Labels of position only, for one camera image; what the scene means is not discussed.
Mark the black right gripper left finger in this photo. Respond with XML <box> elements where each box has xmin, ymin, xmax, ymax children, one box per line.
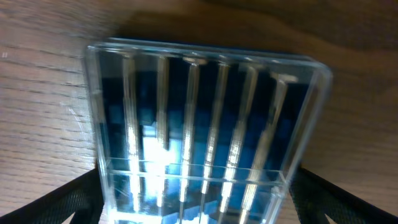
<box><xmin>1</xmin><ymin>168</ymin><xmax>104</xmax><ymax>224</ymax></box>

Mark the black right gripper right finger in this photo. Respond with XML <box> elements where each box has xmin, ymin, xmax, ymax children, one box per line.
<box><xmin>289</xmin><ymin>167</ymin><xmax>397</xmax><ymax>223</ymax></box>

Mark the clear screwdriver set case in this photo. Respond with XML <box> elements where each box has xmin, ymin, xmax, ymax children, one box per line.
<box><xmin>84</xmin><ymin>38</ymin><xmax>332</xmax><ymax>223</ymax></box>

